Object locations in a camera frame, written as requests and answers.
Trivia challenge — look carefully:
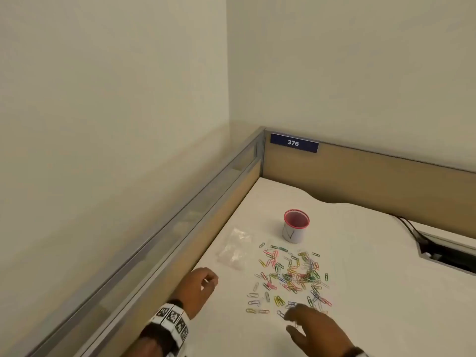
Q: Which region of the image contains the person's left hand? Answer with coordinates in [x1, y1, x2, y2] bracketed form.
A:
[173, 267, 219, 320]

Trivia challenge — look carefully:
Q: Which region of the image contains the person's right hand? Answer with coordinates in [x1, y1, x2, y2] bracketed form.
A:
[284, 303, 358, 357]

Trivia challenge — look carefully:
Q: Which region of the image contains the pile of colourful paper clips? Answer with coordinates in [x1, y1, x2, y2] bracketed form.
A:
[245, 241, 332, 319]

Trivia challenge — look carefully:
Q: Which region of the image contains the white paper cup red rim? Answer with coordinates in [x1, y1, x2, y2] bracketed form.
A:
[282, 209, 310, 244]

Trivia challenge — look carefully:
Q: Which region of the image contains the person's left forearm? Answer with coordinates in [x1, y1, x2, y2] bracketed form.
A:
[128, 336, 161, 357]

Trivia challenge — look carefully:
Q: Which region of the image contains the black wristband with marker tags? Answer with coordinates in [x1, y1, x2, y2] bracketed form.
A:
[139, 299, 190, 357]

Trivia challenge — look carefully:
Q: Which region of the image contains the glass topped desk partition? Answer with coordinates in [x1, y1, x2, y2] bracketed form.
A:
[0, 126, 265, 357]

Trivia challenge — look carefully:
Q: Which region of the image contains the beige desk partition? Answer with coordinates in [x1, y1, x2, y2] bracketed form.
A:
[262, 126, 476, 240]

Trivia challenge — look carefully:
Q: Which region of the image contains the blue number sign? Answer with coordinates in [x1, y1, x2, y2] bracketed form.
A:
[270, 132, 320, 154]

